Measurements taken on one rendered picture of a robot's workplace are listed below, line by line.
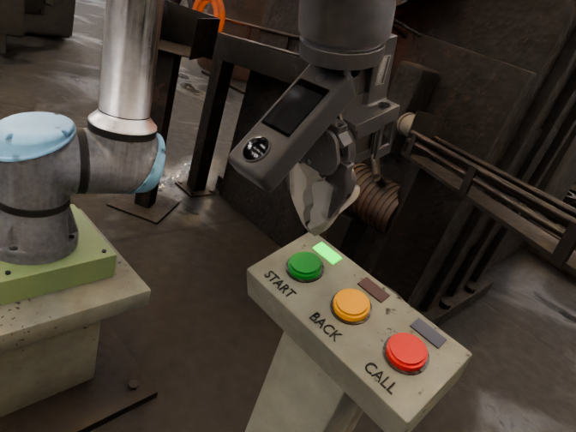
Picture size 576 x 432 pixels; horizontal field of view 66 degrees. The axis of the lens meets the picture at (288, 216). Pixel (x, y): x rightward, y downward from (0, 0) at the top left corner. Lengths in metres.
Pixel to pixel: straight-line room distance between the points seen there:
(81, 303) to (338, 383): 0.52
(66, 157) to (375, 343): 0.56
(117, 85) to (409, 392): 0.62
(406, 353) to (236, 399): 0.74
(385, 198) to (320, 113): 0.75
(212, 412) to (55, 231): 0.54
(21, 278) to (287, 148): 0.60
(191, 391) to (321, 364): 0.67
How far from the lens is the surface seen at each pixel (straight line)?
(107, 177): 0.82
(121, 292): 0.90
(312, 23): 0.36
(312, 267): 0.52
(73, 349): 1.02
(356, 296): 0.50
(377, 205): 1.10
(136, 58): 0.78
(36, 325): 0.84
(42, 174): 0.80
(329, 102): 0.37
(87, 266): 0.89
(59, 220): 0.86
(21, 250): 0.86
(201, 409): 1.12
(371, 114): 0.41
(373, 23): 0.36
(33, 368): 1.01
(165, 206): 1.79
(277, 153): 0.35
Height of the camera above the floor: 0.88
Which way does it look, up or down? 26 degrees down
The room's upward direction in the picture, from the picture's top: 19 degrees clockwise
